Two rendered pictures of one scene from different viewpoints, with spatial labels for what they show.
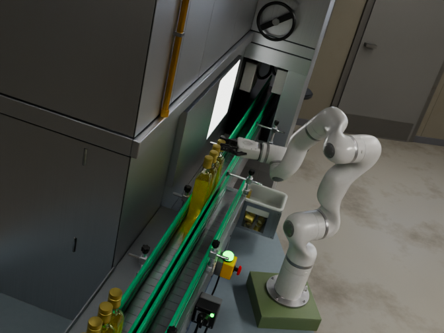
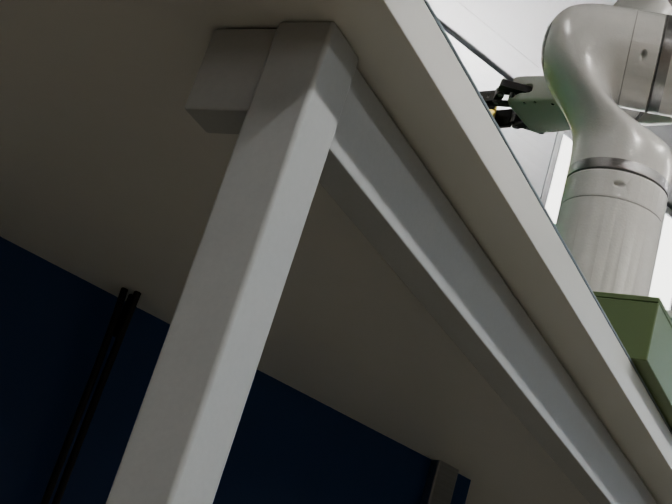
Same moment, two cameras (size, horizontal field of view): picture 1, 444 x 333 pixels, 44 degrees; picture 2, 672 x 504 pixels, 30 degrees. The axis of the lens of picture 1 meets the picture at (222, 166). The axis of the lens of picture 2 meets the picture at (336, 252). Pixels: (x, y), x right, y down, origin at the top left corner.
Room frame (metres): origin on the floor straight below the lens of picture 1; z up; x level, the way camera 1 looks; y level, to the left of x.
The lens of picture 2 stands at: (0.75, -1.17, 0.33)
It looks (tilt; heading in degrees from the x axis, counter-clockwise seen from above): 21 degrees up; 47
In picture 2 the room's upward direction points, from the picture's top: 18 degrees clockwise
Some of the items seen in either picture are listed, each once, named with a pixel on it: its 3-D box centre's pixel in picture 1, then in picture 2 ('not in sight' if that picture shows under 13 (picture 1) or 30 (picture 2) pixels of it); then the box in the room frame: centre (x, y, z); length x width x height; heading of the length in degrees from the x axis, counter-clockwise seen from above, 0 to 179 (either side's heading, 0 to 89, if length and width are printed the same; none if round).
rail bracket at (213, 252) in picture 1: (218, 258); not in sight; (1.60, -0.07, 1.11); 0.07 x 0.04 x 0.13; 82
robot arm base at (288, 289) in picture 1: (293, 275); (600, 263); (1.87, -0.41, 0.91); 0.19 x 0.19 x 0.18
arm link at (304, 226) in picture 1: (302, 238); (607, 98); (1.84, -0.38, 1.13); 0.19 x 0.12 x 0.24; 124
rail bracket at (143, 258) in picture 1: (137, 259); not in sight; (1.48, 0.20, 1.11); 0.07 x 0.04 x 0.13; 82
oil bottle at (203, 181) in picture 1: (199, 193); not in sight; (1.92, 0.06, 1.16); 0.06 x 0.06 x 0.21; 82
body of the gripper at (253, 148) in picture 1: (248, 149); (552, 105); (2.10, -0.09, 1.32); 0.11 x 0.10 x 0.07; 95
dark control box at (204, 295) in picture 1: (207, 310); not in sight; (1.48, -0.08, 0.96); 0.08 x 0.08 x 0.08; 82
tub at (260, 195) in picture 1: (261, 202); not in sight; (2.30, -0.23, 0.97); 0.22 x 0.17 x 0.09; 82
